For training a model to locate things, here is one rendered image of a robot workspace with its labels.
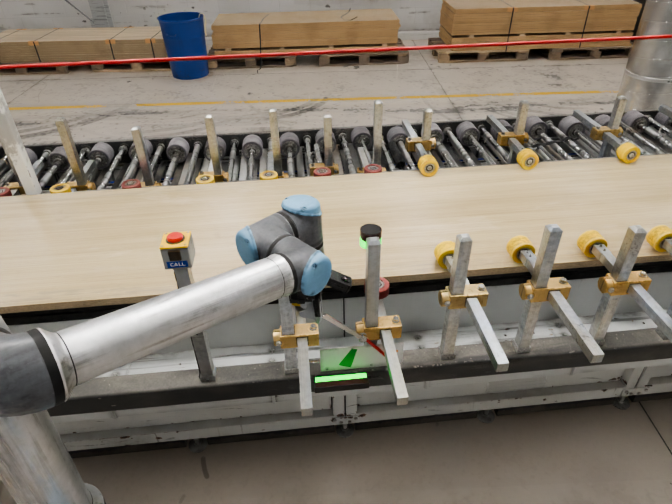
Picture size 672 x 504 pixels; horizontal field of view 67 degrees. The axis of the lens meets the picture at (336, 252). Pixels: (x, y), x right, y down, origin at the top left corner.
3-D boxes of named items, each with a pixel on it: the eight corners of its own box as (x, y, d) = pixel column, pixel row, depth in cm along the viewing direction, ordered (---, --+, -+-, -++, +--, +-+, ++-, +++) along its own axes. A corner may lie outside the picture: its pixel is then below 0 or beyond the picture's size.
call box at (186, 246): (193, 270, 131) (187, 245, 126) (165, 272, 130) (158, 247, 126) (196, 254, 136) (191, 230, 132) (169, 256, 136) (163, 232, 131)
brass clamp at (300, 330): (319, 347, 152) (318, 335, 149) (274, 351, 151) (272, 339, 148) (318, 332, 157) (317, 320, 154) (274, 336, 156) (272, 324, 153)
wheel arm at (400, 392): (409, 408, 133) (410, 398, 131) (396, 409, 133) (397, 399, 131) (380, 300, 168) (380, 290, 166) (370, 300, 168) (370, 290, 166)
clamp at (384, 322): (401, 338, 154) (402, 326, 151) (357, 341, 153) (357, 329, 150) (397, 325, 159) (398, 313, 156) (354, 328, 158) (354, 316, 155)
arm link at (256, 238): (259, 246, 104) (304, 223, 111) (226, 225, 111) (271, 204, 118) (263, 282, 110) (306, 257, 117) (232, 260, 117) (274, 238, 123)
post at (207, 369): (215, 380, 157) (188, 265, 131) (199, 382, 157) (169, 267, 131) (216, 369, 161) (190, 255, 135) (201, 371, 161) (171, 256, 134)
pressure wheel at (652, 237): (650, 247, 172) (665, 255, 175) (668, 229, 168) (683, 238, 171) (639, 237, 177) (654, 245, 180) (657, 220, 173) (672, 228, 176)
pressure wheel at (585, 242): (604, 234, 167) (581, 246, 169) (610, 250, 171) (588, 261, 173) (595, 224, 171) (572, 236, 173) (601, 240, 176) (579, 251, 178)
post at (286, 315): (299, 386, 164) (288, 269, 136) (288, 388, 164) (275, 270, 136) (298, 378, 167) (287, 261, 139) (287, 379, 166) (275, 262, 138)
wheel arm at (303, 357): (314, 417, 132) (313, 407, 129) (301, 418, 132) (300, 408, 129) (305, 306, 167) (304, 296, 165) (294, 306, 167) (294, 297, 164)
